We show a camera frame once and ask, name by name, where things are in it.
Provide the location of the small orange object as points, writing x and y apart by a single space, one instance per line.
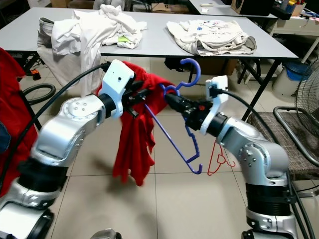
36 74

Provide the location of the plain red shirt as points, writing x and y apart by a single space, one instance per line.
134 149

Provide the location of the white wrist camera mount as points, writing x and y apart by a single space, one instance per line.
118 84
215 102

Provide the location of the blue purple plastic hanger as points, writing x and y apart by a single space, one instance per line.
198 69

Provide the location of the red polo shirt plaid collar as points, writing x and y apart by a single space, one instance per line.
12 99

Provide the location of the red thin hanger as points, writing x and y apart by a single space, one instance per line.
222 158

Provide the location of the grey desk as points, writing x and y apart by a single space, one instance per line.
214 6

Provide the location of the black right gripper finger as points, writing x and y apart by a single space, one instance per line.
175 99
178 108

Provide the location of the grey folding table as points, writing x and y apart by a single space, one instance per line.
154 45

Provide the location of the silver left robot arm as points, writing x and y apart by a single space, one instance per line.
60 134

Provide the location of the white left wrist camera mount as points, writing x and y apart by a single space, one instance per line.
118 84

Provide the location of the grey robot foot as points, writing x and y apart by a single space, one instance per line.
106 234

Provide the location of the blue white bucket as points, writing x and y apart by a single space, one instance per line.
291 74

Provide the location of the cream white jeans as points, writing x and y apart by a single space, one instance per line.
212 37

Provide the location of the white garment pile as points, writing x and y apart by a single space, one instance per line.
94 30

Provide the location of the blue denim garment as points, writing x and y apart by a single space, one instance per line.
3 139

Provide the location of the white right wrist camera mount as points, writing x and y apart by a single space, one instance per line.
215 102

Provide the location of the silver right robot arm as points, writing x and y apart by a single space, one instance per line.
259 159

